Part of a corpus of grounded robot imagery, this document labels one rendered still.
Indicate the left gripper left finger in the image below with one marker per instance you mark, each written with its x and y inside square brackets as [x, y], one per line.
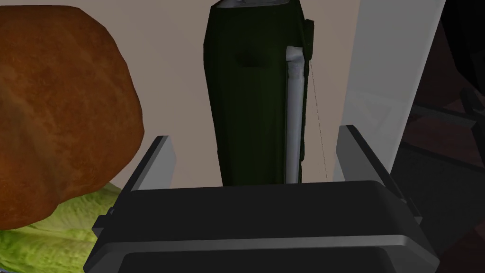
[159, 167]

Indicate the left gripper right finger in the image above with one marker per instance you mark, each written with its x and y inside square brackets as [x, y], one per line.
[356, 155]

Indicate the brown bread loaf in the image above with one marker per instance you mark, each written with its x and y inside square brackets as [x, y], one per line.
[64, 113]

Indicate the green lettuce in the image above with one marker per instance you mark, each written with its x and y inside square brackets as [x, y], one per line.
[57, 242]

